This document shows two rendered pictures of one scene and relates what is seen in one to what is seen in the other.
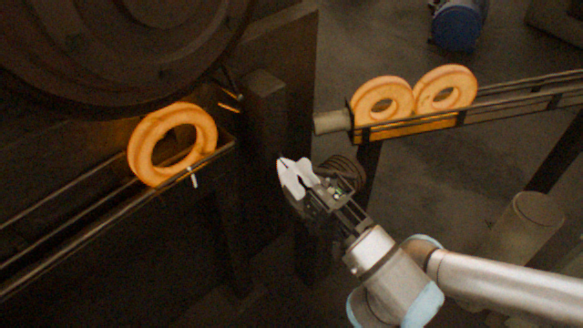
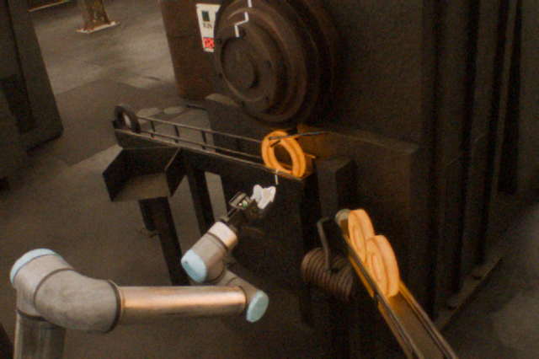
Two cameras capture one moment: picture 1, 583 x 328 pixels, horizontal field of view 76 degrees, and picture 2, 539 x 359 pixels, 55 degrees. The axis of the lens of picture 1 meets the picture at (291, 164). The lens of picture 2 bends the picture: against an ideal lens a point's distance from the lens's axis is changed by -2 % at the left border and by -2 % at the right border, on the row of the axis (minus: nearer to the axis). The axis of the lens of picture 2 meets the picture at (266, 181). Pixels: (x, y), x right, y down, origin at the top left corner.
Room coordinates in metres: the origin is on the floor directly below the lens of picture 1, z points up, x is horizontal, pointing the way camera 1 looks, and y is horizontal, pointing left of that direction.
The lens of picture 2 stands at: (0.54, -1.43, 1.61)
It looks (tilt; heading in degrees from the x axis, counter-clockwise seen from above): 30 degrees down; 92
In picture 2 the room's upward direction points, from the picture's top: 8 degrees counter-clockwise
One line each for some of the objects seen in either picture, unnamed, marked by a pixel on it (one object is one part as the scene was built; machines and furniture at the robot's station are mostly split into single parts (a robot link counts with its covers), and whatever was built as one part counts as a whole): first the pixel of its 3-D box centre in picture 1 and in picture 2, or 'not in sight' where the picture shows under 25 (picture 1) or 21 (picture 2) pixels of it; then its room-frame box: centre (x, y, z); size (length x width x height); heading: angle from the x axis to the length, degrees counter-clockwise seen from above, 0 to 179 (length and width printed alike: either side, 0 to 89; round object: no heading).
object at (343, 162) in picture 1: (322, 228); (338, 319); (0.67, -0.10, 0.27); 0.22 x 0.13 x 0.53; 133
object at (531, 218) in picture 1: (497, 259); not in sight; (0.57, -0.63, 0.26); 0.12 x 0.12 x 0.52
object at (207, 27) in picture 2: not in sight; (223, 29); (0.39, 0.55, 1.15); 0.26 x 0.02 x 0.18; 133
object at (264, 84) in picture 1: (262, 120); (337, 192); (0.72, 0.07, 0.68); 0.11 x 0.08 x 0.24; 43
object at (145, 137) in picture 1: (175, 146); (283, 157); (0.55, 0.24, 0.75); 0.18 x 0.03 x 0.18; 133
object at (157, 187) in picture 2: not in sight; (162, 233); (0.00, 0.43, 0.36); 0.26 x 0.20 x 0.72; 168
